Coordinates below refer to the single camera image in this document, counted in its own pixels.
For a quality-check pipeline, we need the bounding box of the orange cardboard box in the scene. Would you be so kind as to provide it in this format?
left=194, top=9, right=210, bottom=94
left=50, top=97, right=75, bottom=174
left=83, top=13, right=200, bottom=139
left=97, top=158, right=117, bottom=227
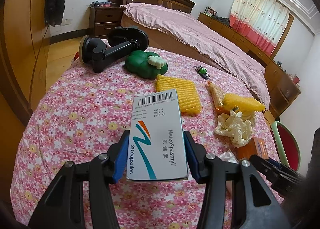
left=235, top=137, right=268, bottom=160

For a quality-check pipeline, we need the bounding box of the clear plastic bag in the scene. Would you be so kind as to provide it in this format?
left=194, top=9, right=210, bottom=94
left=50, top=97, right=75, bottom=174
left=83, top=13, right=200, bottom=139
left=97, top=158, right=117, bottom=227
left=219, top=150, right=239, bottom=164

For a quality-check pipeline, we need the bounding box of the large cream plastic bag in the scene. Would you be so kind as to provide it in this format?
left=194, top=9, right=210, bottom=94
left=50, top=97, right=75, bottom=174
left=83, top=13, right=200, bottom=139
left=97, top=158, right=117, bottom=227
left=214, top=110, right=255, bottom=148

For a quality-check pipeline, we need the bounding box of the yellow foam net curled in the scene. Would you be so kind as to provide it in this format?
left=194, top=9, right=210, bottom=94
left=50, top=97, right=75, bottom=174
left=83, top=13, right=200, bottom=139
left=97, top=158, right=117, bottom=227
left=222, top=93, right=266, bottom=114

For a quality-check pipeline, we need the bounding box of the white teal medicine box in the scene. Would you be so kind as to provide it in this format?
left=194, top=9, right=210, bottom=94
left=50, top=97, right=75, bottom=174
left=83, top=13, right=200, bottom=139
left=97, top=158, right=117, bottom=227
left=126, top=89, right=188, bottom=181

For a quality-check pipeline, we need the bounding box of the biscuit packet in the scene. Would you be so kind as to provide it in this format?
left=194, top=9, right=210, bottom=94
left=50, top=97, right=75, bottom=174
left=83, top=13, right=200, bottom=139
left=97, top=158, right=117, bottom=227
left=207, top=81, right=225, bottom=113

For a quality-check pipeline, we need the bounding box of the yellow foam net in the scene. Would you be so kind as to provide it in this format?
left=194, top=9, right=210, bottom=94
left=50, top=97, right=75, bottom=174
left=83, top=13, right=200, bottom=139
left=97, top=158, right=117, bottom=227
left=156, top=74, right=202, bottom=115

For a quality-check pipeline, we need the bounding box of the red bin with green rim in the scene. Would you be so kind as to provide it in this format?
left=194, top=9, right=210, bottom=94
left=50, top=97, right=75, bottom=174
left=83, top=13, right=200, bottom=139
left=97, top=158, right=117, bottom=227
left=271, top=121, right=300, bottom=171

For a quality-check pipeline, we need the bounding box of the wooden cabinet desk unit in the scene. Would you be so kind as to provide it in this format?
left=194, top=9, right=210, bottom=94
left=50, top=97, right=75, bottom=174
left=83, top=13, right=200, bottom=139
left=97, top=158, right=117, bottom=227
left=198, top=13, right=300, bottom=118

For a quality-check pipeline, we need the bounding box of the pink floral table cloth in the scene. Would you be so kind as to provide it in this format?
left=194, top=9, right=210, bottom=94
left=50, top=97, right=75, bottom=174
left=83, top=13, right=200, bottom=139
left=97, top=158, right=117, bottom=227
left=10, top=39, right=284, bottom=229

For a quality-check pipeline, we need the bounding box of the small green toy car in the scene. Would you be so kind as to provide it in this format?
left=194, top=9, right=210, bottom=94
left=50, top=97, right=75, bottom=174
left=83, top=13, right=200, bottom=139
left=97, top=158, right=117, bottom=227
left=194, top=65, right=210, bottom=80

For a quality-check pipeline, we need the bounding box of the pink bed quilt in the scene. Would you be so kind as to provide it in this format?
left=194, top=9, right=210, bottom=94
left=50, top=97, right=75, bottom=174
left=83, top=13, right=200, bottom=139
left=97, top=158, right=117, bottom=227
left=124, top=3, right=270, bottom=107

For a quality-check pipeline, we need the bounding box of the floral window curtain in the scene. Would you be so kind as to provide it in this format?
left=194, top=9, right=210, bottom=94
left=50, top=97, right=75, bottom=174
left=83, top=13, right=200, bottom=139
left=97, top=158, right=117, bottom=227
left=230, top=0, right=290, bottom=56

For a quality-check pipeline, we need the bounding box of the wooden wardrobe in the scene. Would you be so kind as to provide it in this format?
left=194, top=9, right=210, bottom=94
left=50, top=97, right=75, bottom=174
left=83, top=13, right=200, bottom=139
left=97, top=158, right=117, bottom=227
left=1, top=0, right=50, bottom=199

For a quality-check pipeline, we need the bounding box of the brown bed base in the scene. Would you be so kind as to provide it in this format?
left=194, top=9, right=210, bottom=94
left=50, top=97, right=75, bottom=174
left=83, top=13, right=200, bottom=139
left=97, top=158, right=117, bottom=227
left=121, top=14, right=223, bottom=70

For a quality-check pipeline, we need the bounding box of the dark wooden nightstand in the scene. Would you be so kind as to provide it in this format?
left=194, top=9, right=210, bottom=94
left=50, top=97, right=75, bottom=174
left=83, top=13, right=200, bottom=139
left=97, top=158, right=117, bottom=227
left=89, top=6, right=125, bottom=39

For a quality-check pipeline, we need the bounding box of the black suction mount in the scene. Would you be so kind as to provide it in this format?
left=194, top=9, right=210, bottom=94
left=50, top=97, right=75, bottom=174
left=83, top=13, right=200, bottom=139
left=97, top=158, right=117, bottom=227
left=79, top=26, right=149, bottom=73

